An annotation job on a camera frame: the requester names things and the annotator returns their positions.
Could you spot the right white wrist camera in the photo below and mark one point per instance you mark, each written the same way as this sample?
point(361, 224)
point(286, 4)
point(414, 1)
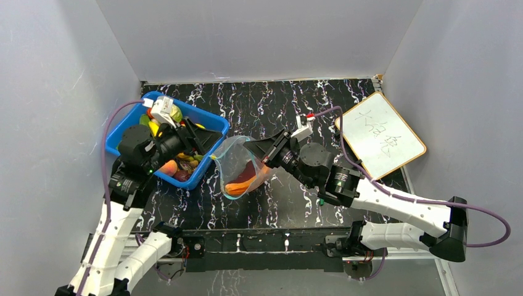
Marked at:
point(304, 127)

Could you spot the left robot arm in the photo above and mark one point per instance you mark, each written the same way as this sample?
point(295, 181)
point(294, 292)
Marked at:
point(126, 192)

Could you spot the aluminium frame rail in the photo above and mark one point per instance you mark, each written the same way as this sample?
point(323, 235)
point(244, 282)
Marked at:
point(287, 249)

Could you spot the orange papaya slice toy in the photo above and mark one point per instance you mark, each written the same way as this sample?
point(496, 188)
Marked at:
point(251, 177)

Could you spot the white dry erase board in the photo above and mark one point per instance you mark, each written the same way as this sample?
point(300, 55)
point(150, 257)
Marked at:
point(379, 136)

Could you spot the blue plastic bin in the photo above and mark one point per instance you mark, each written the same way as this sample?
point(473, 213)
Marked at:
point(207, 119)

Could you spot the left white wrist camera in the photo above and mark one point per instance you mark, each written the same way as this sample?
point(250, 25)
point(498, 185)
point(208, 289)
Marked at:
point(163, 110)

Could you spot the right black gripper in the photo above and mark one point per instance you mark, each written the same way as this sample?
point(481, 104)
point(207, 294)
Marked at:
point(269, 149)

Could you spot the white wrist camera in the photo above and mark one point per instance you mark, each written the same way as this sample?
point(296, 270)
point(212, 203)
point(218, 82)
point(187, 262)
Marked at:
point(304, 127)
point(163, 110)

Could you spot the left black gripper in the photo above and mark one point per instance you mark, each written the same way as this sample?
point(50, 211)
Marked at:
point(195, 137)

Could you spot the peach toy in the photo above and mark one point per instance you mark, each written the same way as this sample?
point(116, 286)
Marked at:
point(170, 168)

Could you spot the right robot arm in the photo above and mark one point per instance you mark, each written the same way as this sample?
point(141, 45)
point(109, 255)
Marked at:
point(420, 225)

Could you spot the yellow banana toy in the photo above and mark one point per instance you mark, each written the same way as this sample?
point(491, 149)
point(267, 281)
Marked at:
point(154, 126)

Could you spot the clear zip top bag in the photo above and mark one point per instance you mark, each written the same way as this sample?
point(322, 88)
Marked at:
point(230, 159)

